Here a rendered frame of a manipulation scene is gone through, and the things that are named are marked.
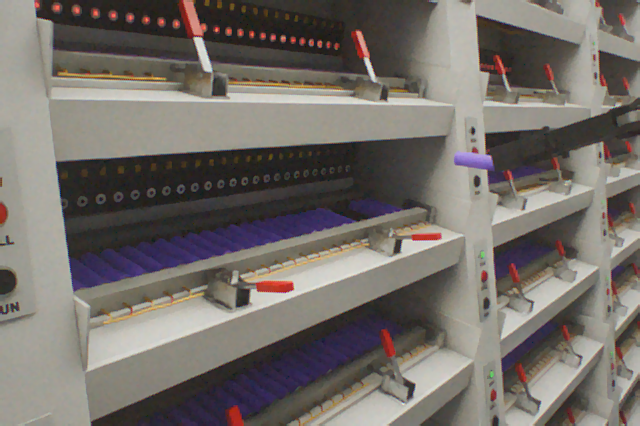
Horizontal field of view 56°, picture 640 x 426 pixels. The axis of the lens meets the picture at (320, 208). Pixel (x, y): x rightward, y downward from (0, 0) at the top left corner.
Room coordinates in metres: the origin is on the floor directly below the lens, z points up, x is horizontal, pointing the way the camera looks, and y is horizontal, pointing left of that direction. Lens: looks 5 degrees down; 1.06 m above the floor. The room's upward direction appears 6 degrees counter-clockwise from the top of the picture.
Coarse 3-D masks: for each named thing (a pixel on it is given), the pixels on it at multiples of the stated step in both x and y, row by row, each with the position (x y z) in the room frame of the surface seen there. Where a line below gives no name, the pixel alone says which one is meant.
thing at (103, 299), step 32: (352, 224) 0.76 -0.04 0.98; (384, 224) 0.80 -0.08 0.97; (416, 224) 0.85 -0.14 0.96; (224, 256) 0.59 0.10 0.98; (256, 256) 0.61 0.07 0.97; (288, 256) 0.65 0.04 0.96; (96, 288) 0.48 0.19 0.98; (128, 288) 0.49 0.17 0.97; (160, 288) 0.52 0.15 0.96; (192, 288) 0.55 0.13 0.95
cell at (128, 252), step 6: (126, 246) 0.59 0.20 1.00; (120, 252) 0.59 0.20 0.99; (126, 252) 0.58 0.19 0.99; (132, 252) 0.58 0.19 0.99; (138, 252) 0.58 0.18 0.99; (126, 258) 0.58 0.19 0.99; (132, 258) 0.57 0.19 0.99; (138, 258) 0.57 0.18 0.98; (144, 258) 0.57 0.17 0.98; (150, 258) 0.57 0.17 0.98; (138, 264) 0.57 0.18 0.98; (144, 264) 0.56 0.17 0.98; (150, 264) 0.56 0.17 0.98; (156, 264) 0.56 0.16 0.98; (162, 264) 0.56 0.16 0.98; (150, 270) 0.56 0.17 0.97; (156, 270) 0.55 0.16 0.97
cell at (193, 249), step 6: (174, 240) 0.63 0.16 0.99; (180, 240) 0.63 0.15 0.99; (186, 240) 0.63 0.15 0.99; (180, 246) 0.62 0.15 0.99; (186, 246) 0.62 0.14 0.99; (192, 246) 0.62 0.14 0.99; (198, 246) 0.62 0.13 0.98; (192, 252) 0.61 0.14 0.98; (198, 252) 0.61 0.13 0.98; (204, 252) 0.61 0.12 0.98; (210, 252) 0.61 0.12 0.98; (204, 258) 0.60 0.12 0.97
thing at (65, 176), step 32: (128, 160) 0.64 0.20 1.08; (160, 160) 0.66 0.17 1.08; (192, 160) 0.70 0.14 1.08; (224, 160) 0.73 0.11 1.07; (256, 160) 0.78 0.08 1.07; (288, 160) 0.83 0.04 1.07; (320, 160) 0.89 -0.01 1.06; (352, 160) 0.95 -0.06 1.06; (64, 192) 0.58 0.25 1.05; (96, 192) 0.61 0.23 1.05; (128, 192) 0.64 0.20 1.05; (160, 192) 0.67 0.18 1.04; (192, 192) 0.71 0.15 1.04; (224, 192) 0.75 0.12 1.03
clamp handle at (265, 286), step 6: (234, 276) 0.54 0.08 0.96; (228, 282) 0.54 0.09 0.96; (234, 282) 0.54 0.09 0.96; (240, 282) 0.54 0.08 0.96; (246, 282) 0.54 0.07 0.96; (252, 282) 0.53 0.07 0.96; (258, 282) 0.52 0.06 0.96; (264, 282) 0.51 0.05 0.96; (270, 282) 0.51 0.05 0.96; (276, 282) 0.50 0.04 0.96; (282, 282) 0.50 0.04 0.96; (288, 282) 0.50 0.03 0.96; (240, 288) 0.53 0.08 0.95; (246, 288) 0.52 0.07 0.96; (252, 288) 0.52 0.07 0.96; (258, 288) 0.51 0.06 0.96; (264, 288) 0.51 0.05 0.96; (270, 288) 0.50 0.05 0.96; (276, 288) 0.50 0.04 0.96; (282, 288) 0.49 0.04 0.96; (288, 288) 0.49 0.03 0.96
